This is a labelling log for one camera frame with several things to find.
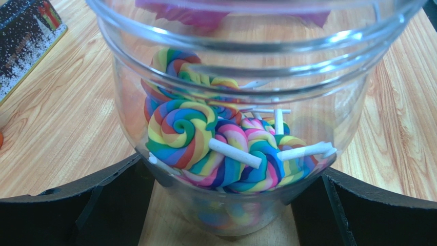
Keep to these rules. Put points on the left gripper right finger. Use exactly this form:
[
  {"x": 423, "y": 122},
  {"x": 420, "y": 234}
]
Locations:
[{"x": 338, "y": 209}]

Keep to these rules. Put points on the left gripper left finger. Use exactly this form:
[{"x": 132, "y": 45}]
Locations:
[{"x": 107, "y": 207}]

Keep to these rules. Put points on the clear plastic jar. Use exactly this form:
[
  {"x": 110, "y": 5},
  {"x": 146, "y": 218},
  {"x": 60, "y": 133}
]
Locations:
[{"x": 237, "y": 122}]

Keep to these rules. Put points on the purple plastic scoop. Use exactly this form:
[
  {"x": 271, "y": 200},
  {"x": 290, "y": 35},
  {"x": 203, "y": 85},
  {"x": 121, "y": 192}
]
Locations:
[{"x": 208, "y": 15}]

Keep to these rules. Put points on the clear tray of colourful candies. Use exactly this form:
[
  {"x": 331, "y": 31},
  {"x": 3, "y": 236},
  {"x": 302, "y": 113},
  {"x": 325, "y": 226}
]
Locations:
[{"x": 29, "y": 29}]

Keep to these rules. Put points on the orange tray of lollipops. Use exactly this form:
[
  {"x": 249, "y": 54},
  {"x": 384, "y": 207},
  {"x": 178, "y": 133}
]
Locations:
[{"x": 1, "y": 139}]

